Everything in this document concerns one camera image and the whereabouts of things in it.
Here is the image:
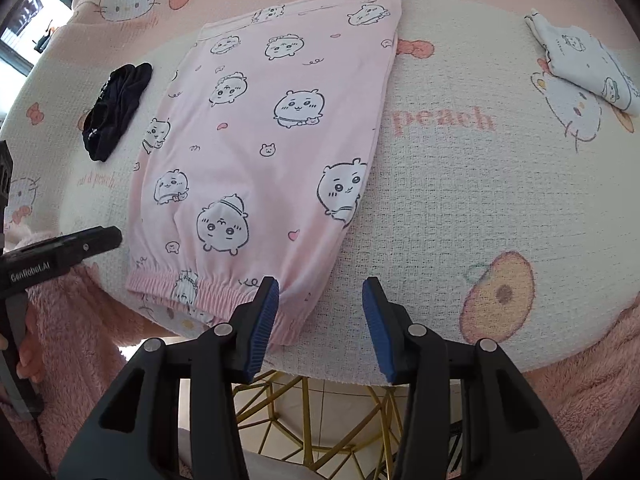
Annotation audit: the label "pink fluffy sleeve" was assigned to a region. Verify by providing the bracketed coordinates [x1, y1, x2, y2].
[0, 224, 194, 478]
[524, 301, 639, 478]

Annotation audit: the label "white folded cartoon garment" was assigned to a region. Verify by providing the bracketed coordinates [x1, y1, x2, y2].
[524, 9, 639, 116]

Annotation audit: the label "person's left hand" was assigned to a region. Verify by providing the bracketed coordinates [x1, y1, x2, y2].
[16, 304, 44, 384]

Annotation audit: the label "pink cat peach blanket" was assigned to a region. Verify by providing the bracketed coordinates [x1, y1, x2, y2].
[1, 0, 639, 384]

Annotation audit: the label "black crumpled garment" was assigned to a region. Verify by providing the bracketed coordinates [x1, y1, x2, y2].
[82, 63, 153, 162]

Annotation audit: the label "pink fluffy left sleeve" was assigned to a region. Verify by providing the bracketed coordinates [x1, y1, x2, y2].
[0, 224, 194, 478]

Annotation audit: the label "pink cartoon print pants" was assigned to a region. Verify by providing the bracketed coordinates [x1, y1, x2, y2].
[126, 0, 402, 346]

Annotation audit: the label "pink fluffy right sleeve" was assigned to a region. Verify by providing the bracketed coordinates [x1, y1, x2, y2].
[524, 301, 639, 478]

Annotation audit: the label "gold wire table frame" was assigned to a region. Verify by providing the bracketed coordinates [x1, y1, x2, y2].
[232, 370, 408, 479]

